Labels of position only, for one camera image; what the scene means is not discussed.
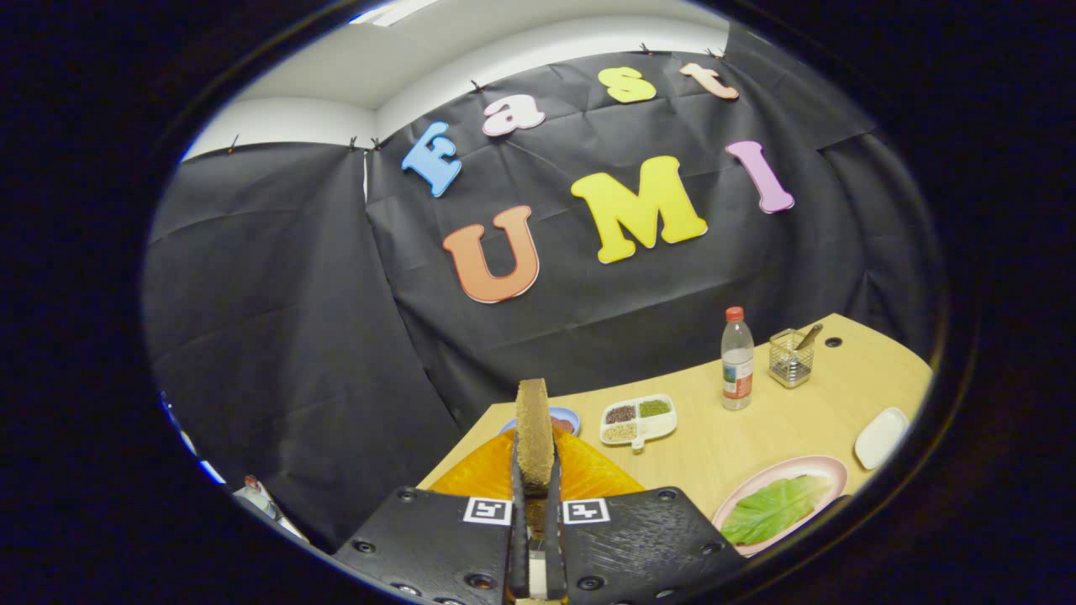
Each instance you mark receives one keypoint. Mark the white and red object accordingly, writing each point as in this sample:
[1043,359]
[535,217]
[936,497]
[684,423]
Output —
[256,496]

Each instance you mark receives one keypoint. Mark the pink round plate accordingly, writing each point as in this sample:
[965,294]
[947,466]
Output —
[828,470]

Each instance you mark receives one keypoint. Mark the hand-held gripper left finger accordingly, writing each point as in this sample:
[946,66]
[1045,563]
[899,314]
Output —
[519,546]

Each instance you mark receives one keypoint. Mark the white square plate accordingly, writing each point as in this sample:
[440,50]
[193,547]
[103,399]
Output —
[881,437]

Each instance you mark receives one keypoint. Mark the ceiling light panel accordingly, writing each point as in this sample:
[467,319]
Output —
[395,10]

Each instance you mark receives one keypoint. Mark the small blue plate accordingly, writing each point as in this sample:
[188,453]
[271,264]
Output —
[565,418]

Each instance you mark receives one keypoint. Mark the white divided dish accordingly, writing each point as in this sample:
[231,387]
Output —
[637,420]

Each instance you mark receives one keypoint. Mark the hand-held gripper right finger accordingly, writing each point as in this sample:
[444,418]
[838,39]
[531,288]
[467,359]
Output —
[555,546]

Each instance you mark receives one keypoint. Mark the clear plastic water bottle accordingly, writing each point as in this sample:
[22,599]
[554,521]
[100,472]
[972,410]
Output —
[737,365]

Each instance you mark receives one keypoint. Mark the green lettuce leaf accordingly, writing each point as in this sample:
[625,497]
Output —
[773,508]

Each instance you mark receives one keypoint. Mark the brown bread slice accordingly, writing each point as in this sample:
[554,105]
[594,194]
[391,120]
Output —
[535,437]

